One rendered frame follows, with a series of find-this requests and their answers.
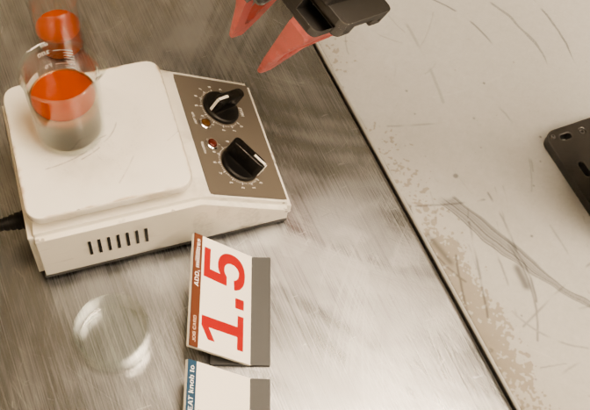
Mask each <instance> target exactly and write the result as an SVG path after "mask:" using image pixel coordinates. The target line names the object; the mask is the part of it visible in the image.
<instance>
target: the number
mask: <svg viewBox="0 0 590 410"><path fill-rule="evenodd" d="M195 410H244V379H241V378H237V377H234V376H231V375H227V374H225V373H222V372H219V371H216V370H211V369H208V368H206V367H203V366H199V365H197V380H196V399H195Z"/></svg>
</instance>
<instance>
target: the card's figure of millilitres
mask: <svg viewBox="0 0 590 410"><path fill-rule="evenodd" d="M246 279H247V257H246V256H244V255H240V254H237V253H235V252H234V251H231V250H229V249H226V248H223V247H221V246H219V245H217V244H214V243H212V242H209V241H207V240H204V239H203V248H202V268H201V288H200V307H199V327H198V344H200V345H203V346H206V347H208V348H211V349H216V350H218V351H221V352H224V353H227V354H229V355H232V356H237V357H239V358H242V359H245V332H246Z"/></svg>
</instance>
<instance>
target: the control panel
mask: <svg viewBox="0 0 590 410"><path fill-rule="evenodd" d="M173 77H174V80H175V83H176V88H177V91H178V94H179V97H180V99H181V103H182V106H183V110H184V113H185V117H186V119H187V122H188V125H189V128H190V130H191V136H192V139H193V141H194V144H195V148H196V150H197V153H198V158H199V160H200V164H201V167H202V170H203V172H204V175H205V180H206V183H207V186H208V189H209V191H210V192H211V194H213V195H224V196H236V197H247V198H270V199H282V200H285V199H287V198H286V196H285V193H284V188H283V186H282V184H281V181H280V178H279V176H278V173H277V169H276V166H275V164H274V162H273V159H272V156H271V154H270V150H269V147H268V144H267V142H266V140H265V137H264V134H263V130H262V128H261V125H260V122H259V120H258V117H257V115H256V112H255V108H254V106H253V103H252V100H251V98H250V95H249V93H248V89H247V86H244V85H239V84H234V83H224V82H219V81H213V80H207V79H202V78H196V77H191V76H181V75H176V74H173ZM237 88H238V89H241V90H242V91H243V92H244V97H243V98H242V99H241V101H240V102H239V103H238V104H237V108H238V110H239V117H238V119H237V120H236V121H235V122H234V123H233V124H229V125H227V124H222V123H220V122H218V121H216V120H215V119H213V118H212V117H211V116H210V115H209V114H208V113H207V112H206V110H205V107H204V105H203V99H204V97H205V95H206V94H207V93H208V92H210V91H218V92H221V93H225V92H227V91H230V90H234V89H237ZM202 119H209V120H210V122H211V124H210V126H204V125H203V123H202V121H201V120H202ZM235 138H241V139H242V140H243V141H244V142H245V143H246V144H247V145H249V146H250V147H251V148H252V149H253V150H254V151H255V152H256V153H257V154H258V155H259V156H261V157H262V158H263V159H264V160H265V162H266V165H267V166H266V168H265V169H264V170H263V171H262V172H261V173H260V174H259V175H258V176H256V178H255V179H254V180H252V181H249V182H243V181H240V180H238V179H236V178H234V177H233V176H231V175H230V174H229V173H228V172H227V171H226V169H225V168H224V166H223V164H222V160H221V156H222V153H223V152H224V151H225V150H226V148H227V147H228V146H229V145H230V143H231V142H232V141H233V140H234V139H235ZM209 139H215V140H216V141H217V147H212V146H211V145H210V144H209V143H208V140H209Z"/></svg>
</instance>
